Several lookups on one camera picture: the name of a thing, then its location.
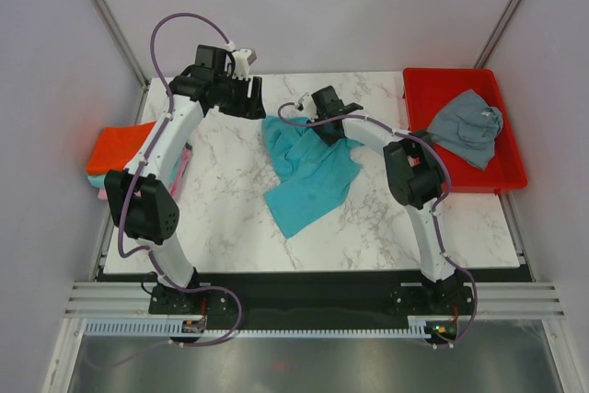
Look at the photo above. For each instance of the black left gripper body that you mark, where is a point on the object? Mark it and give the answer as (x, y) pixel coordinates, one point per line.
(233, 98)

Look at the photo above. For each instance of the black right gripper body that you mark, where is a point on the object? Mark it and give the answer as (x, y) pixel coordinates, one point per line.
(322, 131)

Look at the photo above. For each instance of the teal t shirt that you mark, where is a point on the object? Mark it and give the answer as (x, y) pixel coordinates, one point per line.
(314, 177)
(97, 181)

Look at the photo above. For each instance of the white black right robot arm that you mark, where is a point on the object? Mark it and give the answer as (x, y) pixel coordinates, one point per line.
(416, 178)

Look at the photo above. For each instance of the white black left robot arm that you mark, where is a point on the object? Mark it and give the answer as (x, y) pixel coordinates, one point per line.
(141, 207)

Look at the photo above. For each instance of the folded pink t shirt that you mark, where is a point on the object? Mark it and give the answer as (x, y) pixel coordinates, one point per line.
(176, 177)

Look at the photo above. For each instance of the red plastic bin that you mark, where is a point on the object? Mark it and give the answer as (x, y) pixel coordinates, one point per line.
(428, 90)

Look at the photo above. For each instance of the folded red t shirt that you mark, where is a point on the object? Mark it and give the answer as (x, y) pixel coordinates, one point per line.
(116, 146)

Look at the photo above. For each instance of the grey t shirt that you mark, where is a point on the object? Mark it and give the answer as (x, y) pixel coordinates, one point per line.
(468, 127)

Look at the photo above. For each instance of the folded teal t shirt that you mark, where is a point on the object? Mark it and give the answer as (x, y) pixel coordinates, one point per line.
(97, 181)

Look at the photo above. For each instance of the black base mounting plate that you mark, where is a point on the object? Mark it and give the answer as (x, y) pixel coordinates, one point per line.
(219, 301)

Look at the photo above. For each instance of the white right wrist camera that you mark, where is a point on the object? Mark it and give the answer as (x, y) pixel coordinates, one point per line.
(306, 106)

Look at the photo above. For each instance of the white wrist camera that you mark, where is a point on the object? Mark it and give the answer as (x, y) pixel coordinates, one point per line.
(241, 60)
(306, 106)

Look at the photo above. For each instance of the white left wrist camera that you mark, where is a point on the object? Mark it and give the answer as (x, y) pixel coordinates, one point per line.
(241, 60)

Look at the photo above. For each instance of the grey slotted cable duct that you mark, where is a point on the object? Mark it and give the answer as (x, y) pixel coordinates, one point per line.
(182, 328)

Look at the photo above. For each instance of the aluminium frame rail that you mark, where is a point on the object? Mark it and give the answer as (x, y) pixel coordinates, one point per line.
(492, 300)

